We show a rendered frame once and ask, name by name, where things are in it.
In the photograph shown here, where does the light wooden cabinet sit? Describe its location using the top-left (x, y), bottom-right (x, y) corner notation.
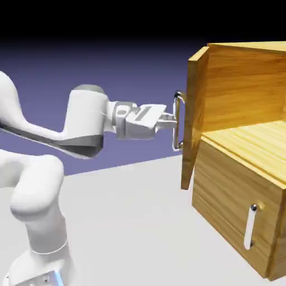
top-left (191, 41), bottom-right (286, 282)

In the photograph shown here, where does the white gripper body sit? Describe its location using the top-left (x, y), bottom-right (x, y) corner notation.
top-left (125, 104), bottom-right (168, 141)

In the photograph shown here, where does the curved silver door handle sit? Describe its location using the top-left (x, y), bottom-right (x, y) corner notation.
top-left (171, 90), bottom-right (187, 152)

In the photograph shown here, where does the light wooden cabinet door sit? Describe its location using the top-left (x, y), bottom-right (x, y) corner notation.
top-left (180, 46), bottom-right (210, 190)

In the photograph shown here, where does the light wooden lower door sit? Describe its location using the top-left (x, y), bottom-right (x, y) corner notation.
top-left (191, 136), bottom-right (286, 279)

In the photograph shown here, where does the flat silver door handle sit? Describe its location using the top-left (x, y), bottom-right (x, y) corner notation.
top-left (243, 203), bottom-right (258, 251)

